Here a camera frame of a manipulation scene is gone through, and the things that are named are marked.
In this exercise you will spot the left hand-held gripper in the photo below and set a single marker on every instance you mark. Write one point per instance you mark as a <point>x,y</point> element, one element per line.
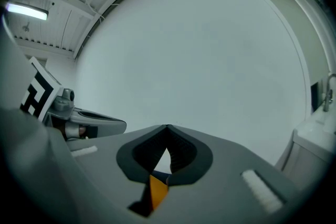
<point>39,89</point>

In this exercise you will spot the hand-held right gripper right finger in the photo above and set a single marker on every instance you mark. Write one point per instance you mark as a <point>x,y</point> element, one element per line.
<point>223,178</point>

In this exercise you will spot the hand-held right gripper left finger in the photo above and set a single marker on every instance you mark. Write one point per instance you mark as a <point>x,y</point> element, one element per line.
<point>105,173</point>

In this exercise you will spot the person's left hand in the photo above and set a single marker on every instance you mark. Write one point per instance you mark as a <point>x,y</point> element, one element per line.
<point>82,130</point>

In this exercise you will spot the white sink cabinet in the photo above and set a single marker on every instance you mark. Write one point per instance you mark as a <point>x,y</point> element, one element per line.
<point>309,144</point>

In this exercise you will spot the small ceiling hook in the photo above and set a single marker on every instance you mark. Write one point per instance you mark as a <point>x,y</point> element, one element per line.
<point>26,27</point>

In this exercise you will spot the metal faucet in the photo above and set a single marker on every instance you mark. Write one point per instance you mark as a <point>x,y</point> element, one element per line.
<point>328,97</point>

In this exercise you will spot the fluorescent ceiling light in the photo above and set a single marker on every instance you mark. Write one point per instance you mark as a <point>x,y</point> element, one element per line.
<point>27,11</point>

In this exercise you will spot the black wall panel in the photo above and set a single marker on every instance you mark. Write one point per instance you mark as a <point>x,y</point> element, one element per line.
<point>314,97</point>

